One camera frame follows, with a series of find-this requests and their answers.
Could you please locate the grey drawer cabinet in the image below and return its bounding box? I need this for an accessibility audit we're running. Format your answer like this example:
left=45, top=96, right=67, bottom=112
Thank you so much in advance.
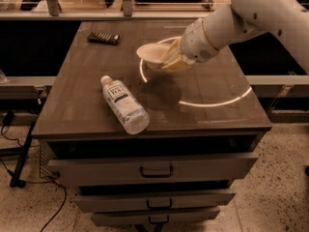
left=31, top=19, right=271, bottom=232

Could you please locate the middle grey drawer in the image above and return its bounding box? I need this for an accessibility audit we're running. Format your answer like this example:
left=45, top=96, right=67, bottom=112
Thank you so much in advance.
left=73, top=189, right=236, bottom=213

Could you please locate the black stand leg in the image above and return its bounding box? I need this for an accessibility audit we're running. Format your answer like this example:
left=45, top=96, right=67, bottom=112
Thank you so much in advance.
left=10, top=122, right=35, bottom=188

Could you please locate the grey drawer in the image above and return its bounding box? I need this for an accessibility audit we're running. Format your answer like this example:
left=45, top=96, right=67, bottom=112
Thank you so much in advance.
left=73, top=189, right=236, bottom=213
left=91, top=207, right=220, bottom=226
left=48, top=153, right=258, bottom=187

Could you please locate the dark snack bar packet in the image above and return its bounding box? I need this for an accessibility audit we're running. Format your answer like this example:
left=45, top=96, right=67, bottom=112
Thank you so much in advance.
left=87, top=32, right=120, bottom=45

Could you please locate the black floor cable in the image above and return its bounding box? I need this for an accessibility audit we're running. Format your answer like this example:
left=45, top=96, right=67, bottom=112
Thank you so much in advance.
left=0, top=113, right=68, bottom=232

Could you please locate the metal window railing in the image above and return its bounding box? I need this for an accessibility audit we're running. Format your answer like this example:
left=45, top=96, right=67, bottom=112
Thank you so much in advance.
left=0, top=0, right=235, bottom=21

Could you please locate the top grey drawer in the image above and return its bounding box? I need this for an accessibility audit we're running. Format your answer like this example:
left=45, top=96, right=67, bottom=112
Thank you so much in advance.
left=48, top=153, right=258, bottom=187

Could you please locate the clear plastic water bottle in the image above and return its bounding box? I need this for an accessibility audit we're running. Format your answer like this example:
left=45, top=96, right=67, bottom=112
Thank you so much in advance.
left=100, top=75, right=150, bottom=134

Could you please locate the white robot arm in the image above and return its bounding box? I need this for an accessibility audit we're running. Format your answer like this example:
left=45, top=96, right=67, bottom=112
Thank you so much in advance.
left=162, top=0, right=309, bottom=72

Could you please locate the white paper bowl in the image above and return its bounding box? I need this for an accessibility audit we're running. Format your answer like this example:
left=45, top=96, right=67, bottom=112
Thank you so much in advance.
left=136, top=43, right=170, bottom=71

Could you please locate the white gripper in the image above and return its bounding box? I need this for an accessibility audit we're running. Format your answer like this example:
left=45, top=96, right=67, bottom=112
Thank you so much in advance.
left=161, top=18, right=219, bottom=72

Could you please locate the bottom grey drawer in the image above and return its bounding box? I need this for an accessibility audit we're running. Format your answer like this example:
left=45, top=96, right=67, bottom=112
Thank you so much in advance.
left=91, top=207, right=220, bottom=226

